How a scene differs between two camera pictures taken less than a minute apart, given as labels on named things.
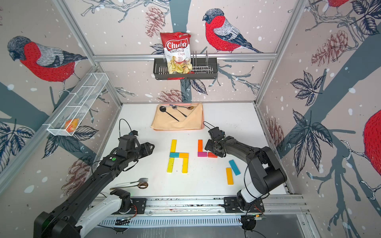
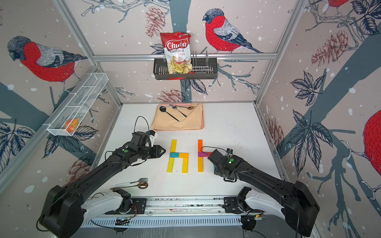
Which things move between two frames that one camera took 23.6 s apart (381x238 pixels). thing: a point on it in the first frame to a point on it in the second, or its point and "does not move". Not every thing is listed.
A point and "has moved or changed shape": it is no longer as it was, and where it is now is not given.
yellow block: [170, 164] does not move
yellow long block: [185, 165] does not move
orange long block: [229, 176] has moved or changed shape
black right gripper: [208, 146] to [217, 173]
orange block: [200, 145] does not move
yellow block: [173, 146] does not move
